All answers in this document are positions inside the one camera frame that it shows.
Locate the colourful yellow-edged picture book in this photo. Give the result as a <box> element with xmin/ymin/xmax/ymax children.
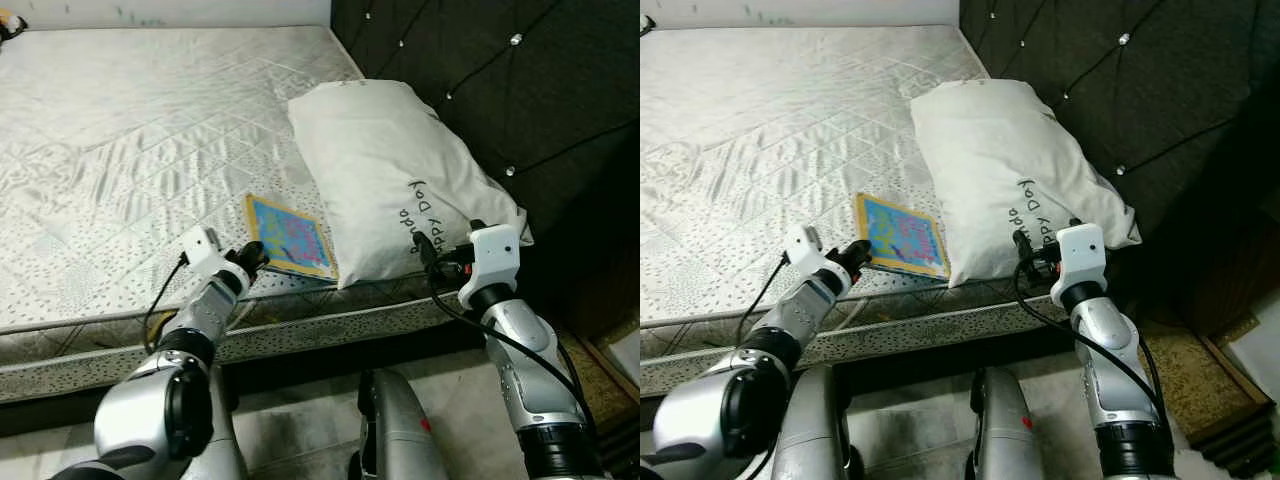
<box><xmin>245</xmin><ymin>193</ymin><xmax>340</xmax><ymax>284</ymax></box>
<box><xmin>855</xmin><ymin>193</ymin><xmax>952</xmax><ymax>282</ymax></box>

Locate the white pillow with lettering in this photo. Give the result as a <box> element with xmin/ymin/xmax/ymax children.
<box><xmin>288</xmin><ymin>80</ymin><xmax>535</xmax><ymax>290</ymax></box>
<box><xmin>910</xmin><ymin>80</ymin><xmax>1142</xmax><ymax>289</ymax></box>

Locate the dark tufted headboard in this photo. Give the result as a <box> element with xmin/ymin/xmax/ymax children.
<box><xmin>330</xmin><ymin>0</ymin><xmax>641</xmax><ymax>343</ymax></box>
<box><xmin>958</xmin><ymin>0</ymin><xmax>1280</xmax><ymax>338</ymax></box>

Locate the beige quilted mattress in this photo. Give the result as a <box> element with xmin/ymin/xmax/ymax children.
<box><xmin>640</xmin><ymin>25</ymin><xmax>1142</xmax><ymax>398</ymax></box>
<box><xmin>0</xmin><ymin>25</ymin><xmax>532</xmax><ymax>403</ymax></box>

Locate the silver left robot leg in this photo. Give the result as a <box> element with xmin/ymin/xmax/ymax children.
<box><xmin>800</xmin><ymin>365</ymin><xmax>862</xmax><ymax>480</ymax></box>
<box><xmin>203</xmin><ymin>365</ymin><xmax>252</xmax><ymax>480</ymax></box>

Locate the silver robot leg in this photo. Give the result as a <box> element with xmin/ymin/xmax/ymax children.
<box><xmin>965</xmin><ymin>368</ymin><xmax>1042</xmax><ymax>480</ymax></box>
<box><xmin>203</xmin><ymin>365</ymin><xmax>252</xmax><ymax>480</ymax></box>
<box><xmin>350</xmin><ymin>368</ymin><xmax>452</xmax><ymax>480</ymax></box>
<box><xmin>800</xmin><ymin>365</ymin><xmax>862</xmax><ymax>480</ymax></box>

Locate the silver right robot leg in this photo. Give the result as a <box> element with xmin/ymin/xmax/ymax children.
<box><xmin>350</xmin><ymin>368</ymin><xmax>452</xmax><ymax>480</ymax></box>
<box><xmin>965</xmin><ymin>368</ymin><xmax>1042</xmax><ymax>480</ymax></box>

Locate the brown woven floor mat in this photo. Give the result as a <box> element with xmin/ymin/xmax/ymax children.
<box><xmin>1135</xmin><ymin>315</ymin><xmax>1277</xmax><ymax>478</ymax></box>
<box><xmin>555</xmin><ymin>320</ymin><xmax>641</xmax><ymax>448</ymax></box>

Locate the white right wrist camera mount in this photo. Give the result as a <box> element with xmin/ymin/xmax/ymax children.
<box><xmin>458</xmin><ymin>225</ymin><xmax>524</xmax><ymax>310</ymax></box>
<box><xmin>1050</xmin><ymin>223</ymin><xmax>1109</xmax><ymax>307</ymax></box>

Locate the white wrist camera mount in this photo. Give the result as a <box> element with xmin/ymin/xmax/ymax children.
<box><xmin>458</xmin><ymin>225</ymin><xmax>524</xmax><ymax>310</ymax></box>
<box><xmin>1050</xmin><ymin>223</ymin><xmax>1109</xmax><ymax>307</ymax></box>
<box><xmin>785</xmin><ymin>225</ymin><xmax>827</xmax><ymax>272</ymax></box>
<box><xmin>180</xmin><ymin>226</ymin><xmax>227</xmax><ymax>277</ymax></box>

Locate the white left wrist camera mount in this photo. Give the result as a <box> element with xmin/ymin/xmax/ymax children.
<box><xmin>785</xmin><ymin>225</ymin><xmax>827</xmax><ymax>272</ymax></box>
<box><xmin>180</xmin><ymin>226</ymin><xmax>227</xmax><ymax>277</ymax></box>

